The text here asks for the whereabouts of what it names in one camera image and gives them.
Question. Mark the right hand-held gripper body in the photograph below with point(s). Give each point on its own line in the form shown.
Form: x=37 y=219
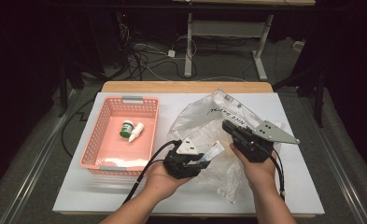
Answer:
x=256 y=149

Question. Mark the small beige box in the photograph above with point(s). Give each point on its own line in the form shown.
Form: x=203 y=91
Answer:
x=298 y=46

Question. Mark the white bottle with green cap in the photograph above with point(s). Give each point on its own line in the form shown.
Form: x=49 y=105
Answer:
x=126 y=130

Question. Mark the white board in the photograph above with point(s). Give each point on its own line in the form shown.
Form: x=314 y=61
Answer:
x=78 y=193

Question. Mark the person's right hand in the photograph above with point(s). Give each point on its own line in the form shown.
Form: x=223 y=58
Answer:
x=262 y=177

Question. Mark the white dropper bottle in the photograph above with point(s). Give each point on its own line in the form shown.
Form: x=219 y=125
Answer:
x=136 y=131

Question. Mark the pink plastic basket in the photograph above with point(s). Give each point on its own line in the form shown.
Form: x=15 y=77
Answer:
x=125 y=149

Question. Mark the black stand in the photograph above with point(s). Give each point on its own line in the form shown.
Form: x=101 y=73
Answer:
x=319 y=99
x=63 y=90

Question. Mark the white power adapter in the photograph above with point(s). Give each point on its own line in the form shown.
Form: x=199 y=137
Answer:
x=171 y=53

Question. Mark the person's left hand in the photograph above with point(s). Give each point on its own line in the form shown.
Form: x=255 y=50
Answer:
x=159 y=183

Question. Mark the metal floor rail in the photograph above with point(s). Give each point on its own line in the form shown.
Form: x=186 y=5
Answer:
x=35 y=174
x=336 y=161

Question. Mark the white metal desk frame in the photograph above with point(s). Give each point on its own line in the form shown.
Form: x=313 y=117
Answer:
x=189 y=46

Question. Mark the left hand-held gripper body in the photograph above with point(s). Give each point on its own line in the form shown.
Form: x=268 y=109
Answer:
x=178 y=165

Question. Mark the clear plastic bag smiley print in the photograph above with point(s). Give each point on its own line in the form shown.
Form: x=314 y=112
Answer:
x=196 y=115

